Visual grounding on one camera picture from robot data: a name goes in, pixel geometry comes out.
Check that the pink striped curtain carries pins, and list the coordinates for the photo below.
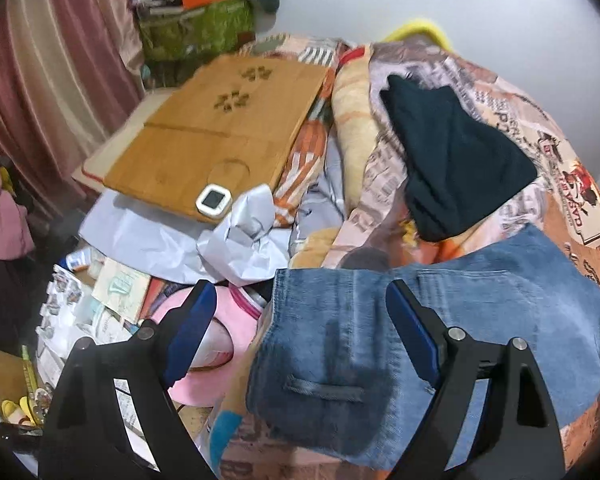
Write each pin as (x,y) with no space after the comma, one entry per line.
(50,60)

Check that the white pill bottle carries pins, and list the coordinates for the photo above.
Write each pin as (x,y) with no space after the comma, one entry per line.
(79,259)

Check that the pink round container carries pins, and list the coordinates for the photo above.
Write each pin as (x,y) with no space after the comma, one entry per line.
(210,340)

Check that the blue denim pants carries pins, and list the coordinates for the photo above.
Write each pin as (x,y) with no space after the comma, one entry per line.
(380,340)

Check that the small white digital clock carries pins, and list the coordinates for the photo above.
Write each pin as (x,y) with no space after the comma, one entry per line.
(212,200)

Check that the cream paper booklet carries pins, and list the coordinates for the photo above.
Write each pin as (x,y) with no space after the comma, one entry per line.
(121,287)

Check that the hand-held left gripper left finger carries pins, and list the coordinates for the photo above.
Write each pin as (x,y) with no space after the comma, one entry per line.
(192,327)

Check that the crumpled white paper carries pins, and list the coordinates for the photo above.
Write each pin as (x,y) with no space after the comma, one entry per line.
(247,240)

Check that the green fabric storage bag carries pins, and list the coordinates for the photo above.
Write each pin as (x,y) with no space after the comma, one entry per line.
(200,30)

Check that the printed blanket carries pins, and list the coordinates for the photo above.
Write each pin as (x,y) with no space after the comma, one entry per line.
(555,135)

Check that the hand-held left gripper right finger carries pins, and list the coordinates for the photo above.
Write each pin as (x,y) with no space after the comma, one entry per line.
(414,330)

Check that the dark teal folded garment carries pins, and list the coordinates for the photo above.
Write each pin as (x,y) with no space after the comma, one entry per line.
(455,160)

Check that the wooden lap desk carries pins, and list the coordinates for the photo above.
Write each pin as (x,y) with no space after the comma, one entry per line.
(215,125)

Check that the pink garment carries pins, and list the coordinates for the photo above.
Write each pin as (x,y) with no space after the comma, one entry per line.
(2,210)

